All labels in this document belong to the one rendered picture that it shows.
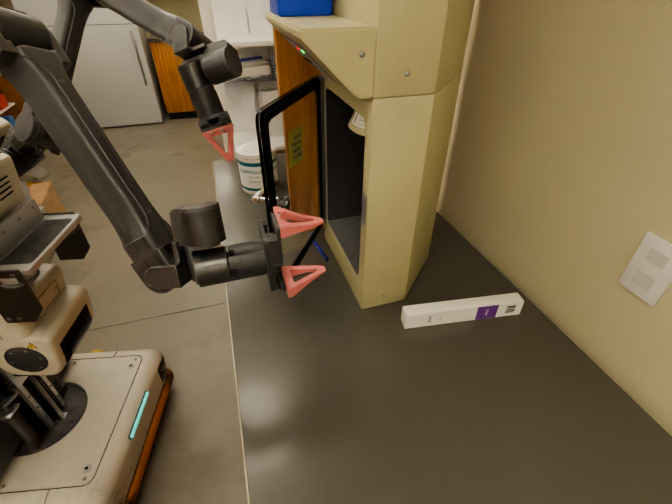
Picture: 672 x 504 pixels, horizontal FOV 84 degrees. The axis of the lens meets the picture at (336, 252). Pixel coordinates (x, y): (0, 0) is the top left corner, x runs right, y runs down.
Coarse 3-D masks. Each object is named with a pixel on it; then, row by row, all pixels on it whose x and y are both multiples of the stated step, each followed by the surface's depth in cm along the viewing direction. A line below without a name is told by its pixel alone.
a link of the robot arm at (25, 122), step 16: (64, 0) 92; (80, 0) 93; (96, 0) 93; (64, 16) 92; (80, 16) 94; (64, 32) 92; (80, 32) 95; (64, 48) 93; (32, 112) 92; (16, 128) 93; (32, 128) 91; (32, 144) 94
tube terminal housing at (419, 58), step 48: (336, 0) 68; (384, 0) 52; (432, 0) 54; (384, 48) 56; (432, 48) 58; (384, 96) 60; (432, 96) 62; (384, 144) 65; (432, 144) 71; (384, 192) 70; (432, 192) 84; (336, 240) 99; (384, 240) 77; (384, 288) 86
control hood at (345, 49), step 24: (288, 24) 58; (312, 24) 56; (336, 24) 56; (360, 24) 56; (312, 48) 53; (336, 48) 54; (360, 48) 55; (336, 72) 56; (360, 72) 57; (360, 96) 59
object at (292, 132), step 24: (312, 96) 83; (288, 120) 73; (312, 120) 85; (288, 144) 75; (312, 144) 88; (264, 168) 67; (288, 168) 77; (312, 168) 91; (264, 192) 70; (288, 192) 79; (312, 192) 94; (288, 240) 84; (288, 264) 86
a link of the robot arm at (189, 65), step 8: (200, 56) 75; (184, 64) 76; (192, 64) 75; (200, 64) 75; (184, 72) 75; (192, 72) 75; (200, 72) 76; (184, 80) 76; (192, 80) 76; (200, 80) 76; (208, 80) 77; (192, 88) 77
